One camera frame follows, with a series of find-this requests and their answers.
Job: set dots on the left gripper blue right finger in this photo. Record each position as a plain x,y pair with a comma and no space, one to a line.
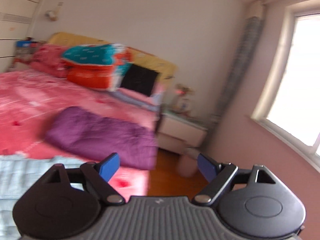
219,177

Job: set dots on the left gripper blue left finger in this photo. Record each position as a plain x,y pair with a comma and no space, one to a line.
108,167

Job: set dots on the light blue down jacket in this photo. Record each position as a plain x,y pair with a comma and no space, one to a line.
60,203

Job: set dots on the purple down jacket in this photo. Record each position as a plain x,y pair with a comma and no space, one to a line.
86,134

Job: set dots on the white nightstand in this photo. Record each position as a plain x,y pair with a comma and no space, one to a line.
176,132

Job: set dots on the framed photo on nightstand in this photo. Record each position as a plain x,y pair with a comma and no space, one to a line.
183,105

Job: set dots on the lavender folded blanket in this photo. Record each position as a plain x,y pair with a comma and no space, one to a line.
134,102

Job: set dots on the window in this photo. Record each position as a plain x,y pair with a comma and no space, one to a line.
289,104

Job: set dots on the pink heart bed blanket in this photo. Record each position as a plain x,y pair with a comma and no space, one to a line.
47,120

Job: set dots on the pink pillow under black garment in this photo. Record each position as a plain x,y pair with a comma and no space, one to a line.
154,99

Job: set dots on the black folded garment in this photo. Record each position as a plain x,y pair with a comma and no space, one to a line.
139,79

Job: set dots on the teal orange folded quilt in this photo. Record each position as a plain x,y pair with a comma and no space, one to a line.
98,66

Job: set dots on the grey checked curtain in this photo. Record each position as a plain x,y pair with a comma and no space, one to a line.
241,61

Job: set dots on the yellow headboard cover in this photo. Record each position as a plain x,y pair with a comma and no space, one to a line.
165,68

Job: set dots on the pink heart pillow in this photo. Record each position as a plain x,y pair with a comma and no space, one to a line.
48,59

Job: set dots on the blue storage box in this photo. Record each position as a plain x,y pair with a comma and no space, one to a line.
25,49

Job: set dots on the white wardrobe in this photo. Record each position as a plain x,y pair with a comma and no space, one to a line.
16,19

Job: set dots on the wall socket with charger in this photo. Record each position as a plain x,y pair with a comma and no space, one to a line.
183,90

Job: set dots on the wall hanging ornament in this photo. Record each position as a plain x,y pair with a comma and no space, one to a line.
53,15

